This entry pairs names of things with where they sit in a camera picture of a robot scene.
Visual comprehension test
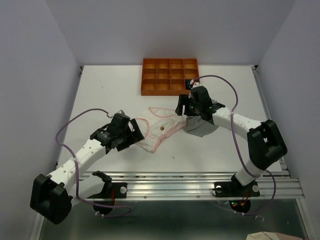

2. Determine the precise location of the white pink grey underwear pile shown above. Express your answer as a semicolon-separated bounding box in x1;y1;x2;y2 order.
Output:
135;107;187;153

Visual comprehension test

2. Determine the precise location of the navy blue underwear white trim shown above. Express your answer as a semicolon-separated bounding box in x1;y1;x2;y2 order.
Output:
185;79;192;90

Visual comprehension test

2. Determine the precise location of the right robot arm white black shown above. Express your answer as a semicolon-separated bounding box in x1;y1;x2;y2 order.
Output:
175;86;288;195

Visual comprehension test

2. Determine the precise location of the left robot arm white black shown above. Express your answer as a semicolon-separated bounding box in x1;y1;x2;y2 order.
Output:
30;112;144;225

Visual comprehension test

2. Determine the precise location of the orange compartment tray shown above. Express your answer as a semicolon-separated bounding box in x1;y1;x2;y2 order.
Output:
140;58;199;96

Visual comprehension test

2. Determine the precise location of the white pink bag corner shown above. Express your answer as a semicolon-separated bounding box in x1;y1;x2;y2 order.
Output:
246;231;301;240

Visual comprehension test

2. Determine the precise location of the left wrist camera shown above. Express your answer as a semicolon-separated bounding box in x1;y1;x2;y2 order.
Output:
117;109;125;115

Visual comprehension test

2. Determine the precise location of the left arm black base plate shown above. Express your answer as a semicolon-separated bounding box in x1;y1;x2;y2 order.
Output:
89;182;128;200

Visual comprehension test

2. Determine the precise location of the aluminium rail frame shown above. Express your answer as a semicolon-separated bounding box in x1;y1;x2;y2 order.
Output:
40;65;308;240

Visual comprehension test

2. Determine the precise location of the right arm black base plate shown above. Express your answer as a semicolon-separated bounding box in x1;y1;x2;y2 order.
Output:
213;181;260;199

